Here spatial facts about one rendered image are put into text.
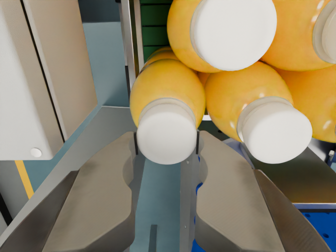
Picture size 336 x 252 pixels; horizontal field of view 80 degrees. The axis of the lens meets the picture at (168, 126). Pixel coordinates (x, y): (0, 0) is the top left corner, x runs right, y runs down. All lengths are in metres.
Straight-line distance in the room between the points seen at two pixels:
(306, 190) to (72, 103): 0.26
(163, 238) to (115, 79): 1.56
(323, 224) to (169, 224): 1.75
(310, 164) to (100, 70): 1.16
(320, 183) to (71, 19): 0.31
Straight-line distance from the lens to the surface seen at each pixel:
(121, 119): 1.17
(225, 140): 0.30
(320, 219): 0.38
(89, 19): 0.33
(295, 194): 0.28
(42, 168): 1.85
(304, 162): 0.34
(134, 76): 0.24
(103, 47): 1.27
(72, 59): 0.19
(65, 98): 0.17
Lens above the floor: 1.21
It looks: 62 degrees down
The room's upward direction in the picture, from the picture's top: 179 degrees counter-clockwise
